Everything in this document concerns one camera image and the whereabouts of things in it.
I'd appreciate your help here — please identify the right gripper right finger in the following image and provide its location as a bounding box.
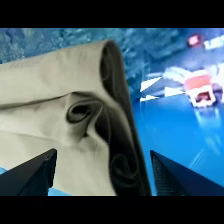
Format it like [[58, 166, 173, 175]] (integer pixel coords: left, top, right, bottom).
[[149, 149, 224, 197]]

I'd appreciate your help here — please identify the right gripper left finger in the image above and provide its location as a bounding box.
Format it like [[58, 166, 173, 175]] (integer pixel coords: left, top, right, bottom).
[[0, 147, 58, 197]]

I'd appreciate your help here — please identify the brown garment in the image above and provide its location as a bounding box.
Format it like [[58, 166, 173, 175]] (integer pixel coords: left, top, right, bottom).
[[0, 39, 153, 197]]

